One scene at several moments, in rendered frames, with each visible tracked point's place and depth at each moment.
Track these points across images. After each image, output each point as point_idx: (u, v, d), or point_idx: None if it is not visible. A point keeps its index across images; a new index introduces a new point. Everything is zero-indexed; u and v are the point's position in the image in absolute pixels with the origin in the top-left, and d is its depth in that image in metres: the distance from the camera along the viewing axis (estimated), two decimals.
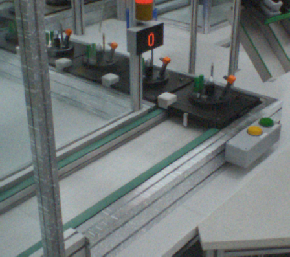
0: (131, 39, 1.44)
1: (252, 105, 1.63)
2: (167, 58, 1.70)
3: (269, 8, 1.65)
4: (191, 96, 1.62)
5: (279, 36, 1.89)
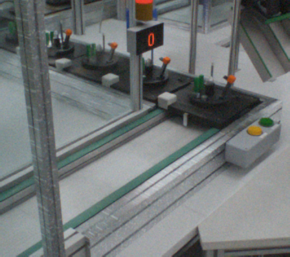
0: (131, 39, 1.44)
1: (252, 105, 1.63)
2: (167, 58, 1.70)
3: None
4: (191, 96, 1.62)
5: (279, 36, 1.89)
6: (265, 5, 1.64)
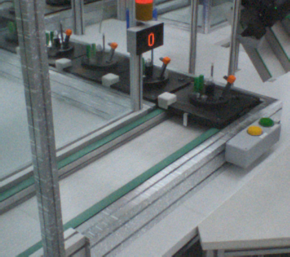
0: (131, 39, 1.44)
1: (252, 105, 1.63)
2: (167, 58, 1.70)
3: (253, 36, 1.58)
4: (191, 96, 1.62)
5: (279, 36, 1.89)
6: (247, 33, 1.58)
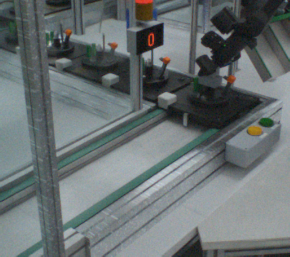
0: (131, 39, 1.44)
1: (252, 105, 1.63)
2: (167, 58, 1.70)
3: (209, 75, 1.59)
4: (191, 96, 1.62)
5: (279, 36, 1.89)
6: (202, 73, 1.58)
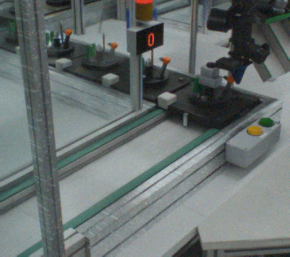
0: (131, 39, 1.44)
1: (252, 105, 1.63)
2: (167, 58, 1.70)
3: (209, 75, 1.59)
4: (191, 96, 1.62)
5: (279, 36, 1.89)
6: None
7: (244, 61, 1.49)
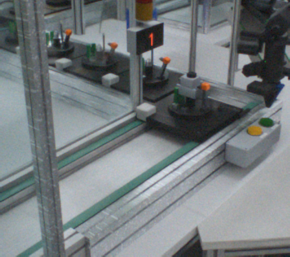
0: (131, 39, 1.44)
1: (234, 117, 1.56)
2: (167, 58, 1.70)
3: (189, 85, 1.51)
4: (171, 107, 1.54)
5: None
6: (268, 101, 1.47)
7: None
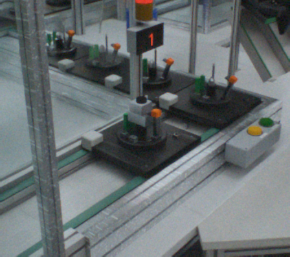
0: (131, 39, 1.44)
1: (191, 146, 1.40)
2: (234, 78, 1.55)
3: (138, 112, 1.35)
4: (120, 136, 1.38)
5: (279, 36, 1.89)
6: (282, 26, 1.43)
7: None
